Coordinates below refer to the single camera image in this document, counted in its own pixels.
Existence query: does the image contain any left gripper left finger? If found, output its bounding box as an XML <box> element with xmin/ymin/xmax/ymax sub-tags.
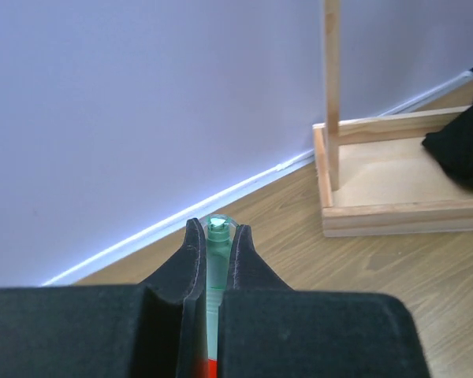
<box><xmin>0</xmin><ymin>219</ymin><xmax>207</xmax><ymax>377</ymax></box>

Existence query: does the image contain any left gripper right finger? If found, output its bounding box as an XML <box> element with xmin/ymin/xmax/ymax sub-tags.
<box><xmin>217</xmin><ymin>225</ymin><xmax>430</xmax><ymax>377</ymax></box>

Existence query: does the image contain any green stapler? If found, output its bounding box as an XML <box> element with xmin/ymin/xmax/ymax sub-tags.
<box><xmin>205</xmin><ymin>214</ymin><xmax>238</xmax><ymax>361</ymax></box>

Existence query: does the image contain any orange round desk organizer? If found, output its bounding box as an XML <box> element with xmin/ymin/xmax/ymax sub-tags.
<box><xmin>191</xmin><ymin>358</ymin><xmax>218</xmax><ymax>378</ymax></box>

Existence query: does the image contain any wooden clothes rack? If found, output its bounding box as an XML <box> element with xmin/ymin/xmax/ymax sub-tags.
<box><xmin>313</xmin><ymin>1</ymin><xmax>473</xmax><ymax>237</ymax></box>

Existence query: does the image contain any black garment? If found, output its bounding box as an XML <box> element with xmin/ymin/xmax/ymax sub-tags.
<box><xmin>422</xmin><ymin>103</ymin><xmax>473</xmax><ymax>190</ymax></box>

